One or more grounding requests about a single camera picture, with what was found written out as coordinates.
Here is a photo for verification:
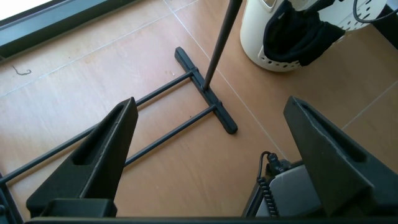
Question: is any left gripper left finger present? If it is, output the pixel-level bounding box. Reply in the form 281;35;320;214
26;96;139;218

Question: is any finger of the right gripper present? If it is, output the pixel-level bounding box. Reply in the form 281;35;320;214
302;0;337;16

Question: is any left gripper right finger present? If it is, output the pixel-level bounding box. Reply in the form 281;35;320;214
283;95;398;218

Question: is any black garment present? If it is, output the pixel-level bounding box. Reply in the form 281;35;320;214
262;0;346;67

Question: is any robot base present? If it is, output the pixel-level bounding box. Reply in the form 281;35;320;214
242;158;324;218

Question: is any white laundry basket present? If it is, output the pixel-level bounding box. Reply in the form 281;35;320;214
239;0;388;73

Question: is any black clothes rack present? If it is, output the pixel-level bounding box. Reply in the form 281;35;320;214
0;0;244;223

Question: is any dark thread scrap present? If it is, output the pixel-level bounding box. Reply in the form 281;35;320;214
11;64;32;77

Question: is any black coiled cable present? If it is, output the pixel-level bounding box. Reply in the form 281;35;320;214
256;151;285;218

